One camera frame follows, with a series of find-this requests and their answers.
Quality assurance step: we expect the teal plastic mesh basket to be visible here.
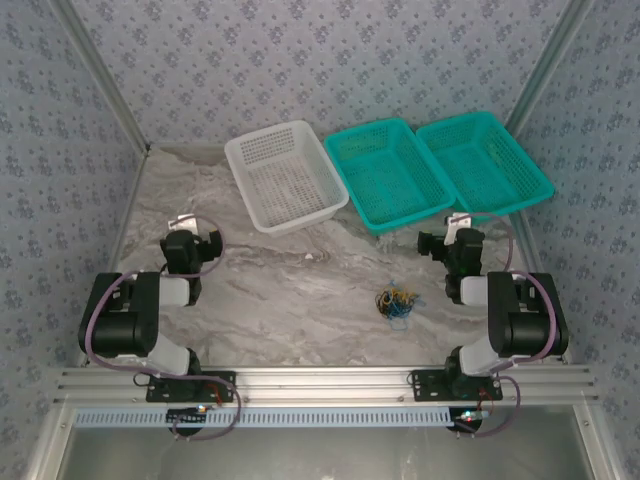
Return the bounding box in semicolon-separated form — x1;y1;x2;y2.
415;110;556;217
323;116;457;236

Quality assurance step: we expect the white plastic mesh basket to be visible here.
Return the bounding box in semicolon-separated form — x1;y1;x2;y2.
223;119;350;237

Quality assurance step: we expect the black controller board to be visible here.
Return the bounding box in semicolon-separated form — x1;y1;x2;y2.
166;405;209;427
449;407;489;434

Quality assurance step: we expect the grey metal panel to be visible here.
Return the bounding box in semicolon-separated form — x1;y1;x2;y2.
29;404;624;480

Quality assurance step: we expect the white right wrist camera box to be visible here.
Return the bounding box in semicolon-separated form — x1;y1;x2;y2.
446;213;472;246

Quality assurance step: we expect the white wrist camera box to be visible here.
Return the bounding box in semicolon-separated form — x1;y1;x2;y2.
446;213;472;246
167;213;200;235

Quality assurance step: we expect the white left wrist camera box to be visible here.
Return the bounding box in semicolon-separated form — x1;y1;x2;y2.
167;213;200;235

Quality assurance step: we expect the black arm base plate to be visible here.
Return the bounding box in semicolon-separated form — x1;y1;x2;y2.
410;369;504;403
145;370;238;404

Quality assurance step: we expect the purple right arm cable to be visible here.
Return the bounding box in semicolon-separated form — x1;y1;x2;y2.
452;212;567;439

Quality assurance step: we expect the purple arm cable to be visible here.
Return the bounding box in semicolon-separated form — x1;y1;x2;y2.
83;213;243;442
452;212;567;439

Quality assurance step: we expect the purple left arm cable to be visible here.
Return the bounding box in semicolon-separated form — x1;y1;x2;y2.
83;213;243;442

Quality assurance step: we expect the aluminium corner post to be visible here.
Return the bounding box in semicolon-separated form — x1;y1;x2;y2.
503;0;597;132
48;0;152;155

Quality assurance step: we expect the aluminium extrusion rail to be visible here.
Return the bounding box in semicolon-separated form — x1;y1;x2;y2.
53;366;600;404

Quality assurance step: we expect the white slotted cable duct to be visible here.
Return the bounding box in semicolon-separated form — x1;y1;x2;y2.
73;406;467;429

